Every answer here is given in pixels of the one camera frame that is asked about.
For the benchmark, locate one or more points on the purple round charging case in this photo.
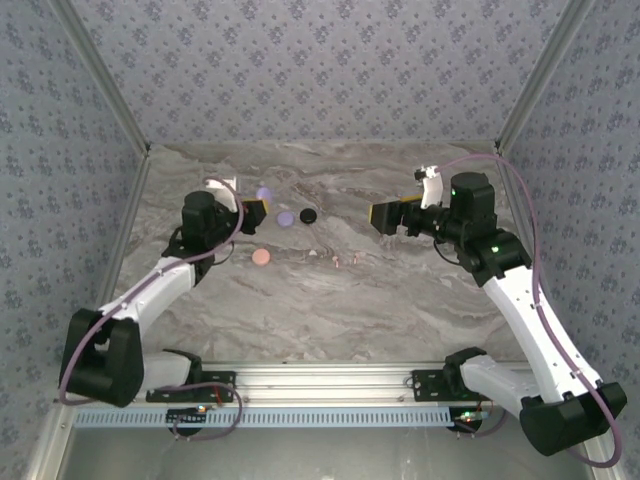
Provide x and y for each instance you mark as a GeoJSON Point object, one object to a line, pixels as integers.
{"type": "Point", "coordinates": [263, 194]}
{"type": "Point", "coordinates": [285, 219]}

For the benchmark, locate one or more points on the black round charging case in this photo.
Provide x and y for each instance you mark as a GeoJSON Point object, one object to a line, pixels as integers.
{"type": "Point", "coordinates": [308, 215]}

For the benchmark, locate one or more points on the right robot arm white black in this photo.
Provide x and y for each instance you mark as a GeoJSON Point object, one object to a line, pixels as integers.
{"type": "Point", "coordinates": [555, 425]}

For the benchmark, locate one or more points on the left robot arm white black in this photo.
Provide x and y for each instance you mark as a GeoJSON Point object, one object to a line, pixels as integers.
{"type": "Point", "coordinates": [100, 360]}

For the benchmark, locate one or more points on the pink round charging case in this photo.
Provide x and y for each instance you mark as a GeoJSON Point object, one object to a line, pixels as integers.
{"type": "Point", "coordinates": [261, 257]}

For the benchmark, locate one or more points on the small black controller board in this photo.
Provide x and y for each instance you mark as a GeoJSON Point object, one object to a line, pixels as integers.
{"type": "Point", "coordinates": [467, 418]}
{"type": "Point", "coordinates": [187, 416]}

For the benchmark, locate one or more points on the grey metal lower tray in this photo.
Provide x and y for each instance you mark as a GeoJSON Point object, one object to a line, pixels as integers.
{"type": "Point", "coordinates": [320, 455]}

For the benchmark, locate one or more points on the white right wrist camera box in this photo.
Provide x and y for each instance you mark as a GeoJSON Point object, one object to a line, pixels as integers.
{"type": "Point", "coordinates": [431, 192]}

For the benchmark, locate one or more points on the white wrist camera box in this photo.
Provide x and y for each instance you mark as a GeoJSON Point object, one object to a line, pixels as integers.
{"type": "Point", "coordinates": [227, 187]}
{"type": "Point", "coordinates": [431, 192]}

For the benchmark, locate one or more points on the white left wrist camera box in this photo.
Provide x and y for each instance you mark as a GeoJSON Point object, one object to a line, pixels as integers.
{"type": "Point", "coordinates": [227, 187]}

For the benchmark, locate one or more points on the aluminium frame post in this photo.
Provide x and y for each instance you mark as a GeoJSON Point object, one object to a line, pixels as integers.
{"type": "Point", "coordinates": [100, 75]}
{"type": "Point", "coordinates": [545, 75]}

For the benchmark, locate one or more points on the aluminium mounting rail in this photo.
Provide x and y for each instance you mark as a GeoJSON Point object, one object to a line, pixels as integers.
{"type": "Point", "coordinates": [325, 385]}

